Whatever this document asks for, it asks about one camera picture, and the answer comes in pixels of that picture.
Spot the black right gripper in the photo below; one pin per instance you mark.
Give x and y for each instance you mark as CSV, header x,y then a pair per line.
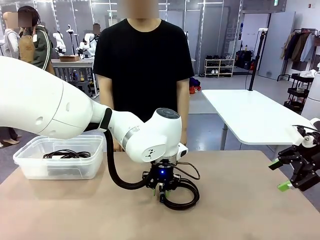
x,y
312,165

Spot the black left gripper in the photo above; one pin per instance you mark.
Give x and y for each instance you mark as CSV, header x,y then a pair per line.
x,y
162,175

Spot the person's right forearm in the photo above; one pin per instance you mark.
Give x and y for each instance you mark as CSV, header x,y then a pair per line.
x,y
107,103

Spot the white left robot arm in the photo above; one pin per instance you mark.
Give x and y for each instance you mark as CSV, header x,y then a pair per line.
x,y
50,100

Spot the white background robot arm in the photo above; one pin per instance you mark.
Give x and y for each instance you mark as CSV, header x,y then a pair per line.
x,y
87,45
60,42

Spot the person's left forearm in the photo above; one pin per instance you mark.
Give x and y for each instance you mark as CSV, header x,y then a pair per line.
x,y
184,117

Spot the person's left hand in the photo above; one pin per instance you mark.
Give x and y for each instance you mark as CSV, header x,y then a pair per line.
x,y
185,136

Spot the person's right hand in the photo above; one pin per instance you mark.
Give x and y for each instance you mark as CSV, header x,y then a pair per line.
x,y
118,148

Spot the white side table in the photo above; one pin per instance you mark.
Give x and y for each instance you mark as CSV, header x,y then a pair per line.
x,y
250,115

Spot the black utility cart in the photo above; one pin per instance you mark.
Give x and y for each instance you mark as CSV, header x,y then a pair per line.
x,y
298,92

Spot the white cylindrical machine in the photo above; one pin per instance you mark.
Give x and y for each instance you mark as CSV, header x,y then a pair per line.
x,y
313,95

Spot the clear plastic storage container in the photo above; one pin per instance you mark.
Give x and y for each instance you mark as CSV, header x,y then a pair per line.
x,y
62,172

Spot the red orange bag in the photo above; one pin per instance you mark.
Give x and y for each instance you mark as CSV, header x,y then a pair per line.
x,y
196,87

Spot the black pole with white top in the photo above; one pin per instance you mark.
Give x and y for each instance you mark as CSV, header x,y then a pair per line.
x,y
257,57

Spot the black bags pile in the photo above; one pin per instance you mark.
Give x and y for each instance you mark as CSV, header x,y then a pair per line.
x,y
243,60

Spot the coat rack with clothes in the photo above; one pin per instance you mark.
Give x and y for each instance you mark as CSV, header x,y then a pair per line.
x,y
297,47

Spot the gray partition panel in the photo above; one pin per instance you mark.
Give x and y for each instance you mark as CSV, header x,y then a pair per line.
x,y
277,45

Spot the wooden shoe rack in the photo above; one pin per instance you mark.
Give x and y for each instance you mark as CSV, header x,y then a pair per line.
x,y
220,67

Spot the person in black t-shirt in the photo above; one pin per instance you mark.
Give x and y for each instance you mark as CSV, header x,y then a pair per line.
x,y
142,62

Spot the gray plastic stool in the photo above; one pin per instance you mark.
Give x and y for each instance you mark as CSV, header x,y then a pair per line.
x,y
82,87

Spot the gray background workbench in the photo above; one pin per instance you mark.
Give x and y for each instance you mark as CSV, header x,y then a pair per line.
x,y
75,63

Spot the cardboard box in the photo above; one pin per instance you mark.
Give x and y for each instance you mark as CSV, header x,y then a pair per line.
x,y
69,58

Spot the man in black shirt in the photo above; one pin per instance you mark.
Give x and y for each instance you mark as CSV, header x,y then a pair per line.
x,y
96,28

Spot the black stand with white head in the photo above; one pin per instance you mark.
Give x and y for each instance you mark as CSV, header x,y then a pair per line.
x,y
70,31

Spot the woman in brown apron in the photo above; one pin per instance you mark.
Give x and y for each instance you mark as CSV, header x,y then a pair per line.
x,y
37,50

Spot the person in white top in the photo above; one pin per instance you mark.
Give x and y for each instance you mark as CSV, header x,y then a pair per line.
x,y
10,42

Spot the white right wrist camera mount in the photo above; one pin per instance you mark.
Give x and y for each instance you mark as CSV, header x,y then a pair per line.
x,y
297,136

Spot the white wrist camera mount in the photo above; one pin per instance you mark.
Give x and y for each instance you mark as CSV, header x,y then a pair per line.
x,y
183,151
297,136

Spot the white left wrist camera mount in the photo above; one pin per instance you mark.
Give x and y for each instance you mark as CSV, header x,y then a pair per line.
x,y
183,151

